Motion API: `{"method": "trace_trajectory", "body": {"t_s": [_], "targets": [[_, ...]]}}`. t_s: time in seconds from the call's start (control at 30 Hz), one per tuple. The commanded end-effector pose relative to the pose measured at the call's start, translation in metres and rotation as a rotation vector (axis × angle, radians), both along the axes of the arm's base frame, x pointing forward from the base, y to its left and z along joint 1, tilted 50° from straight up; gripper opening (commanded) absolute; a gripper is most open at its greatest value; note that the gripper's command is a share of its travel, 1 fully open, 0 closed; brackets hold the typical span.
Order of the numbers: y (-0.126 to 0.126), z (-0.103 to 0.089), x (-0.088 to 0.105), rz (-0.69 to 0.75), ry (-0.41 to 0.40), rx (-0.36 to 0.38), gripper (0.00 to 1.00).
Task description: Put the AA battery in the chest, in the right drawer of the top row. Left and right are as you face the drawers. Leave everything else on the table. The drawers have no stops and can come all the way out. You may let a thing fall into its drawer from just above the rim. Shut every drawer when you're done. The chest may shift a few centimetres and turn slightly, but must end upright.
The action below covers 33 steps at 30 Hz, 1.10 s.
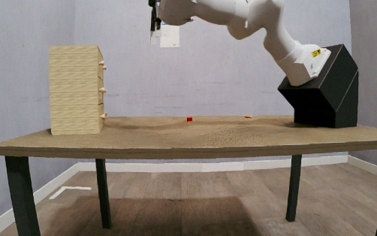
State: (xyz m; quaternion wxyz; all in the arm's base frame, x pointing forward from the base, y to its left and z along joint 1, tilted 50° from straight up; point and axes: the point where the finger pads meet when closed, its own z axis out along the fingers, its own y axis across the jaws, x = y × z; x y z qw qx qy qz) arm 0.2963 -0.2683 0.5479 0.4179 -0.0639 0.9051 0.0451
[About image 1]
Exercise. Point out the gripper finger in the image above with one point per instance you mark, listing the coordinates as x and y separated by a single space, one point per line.
152 29
157 21

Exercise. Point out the light wood chest of drawers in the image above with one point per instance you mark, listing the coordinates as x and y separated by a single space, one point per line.
73 80

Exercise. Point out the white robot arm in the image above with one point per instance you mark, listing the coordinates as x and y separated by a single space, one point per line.
244 19

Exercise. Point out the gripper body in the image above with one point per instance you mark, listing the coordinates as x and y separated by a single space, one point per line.
151 3

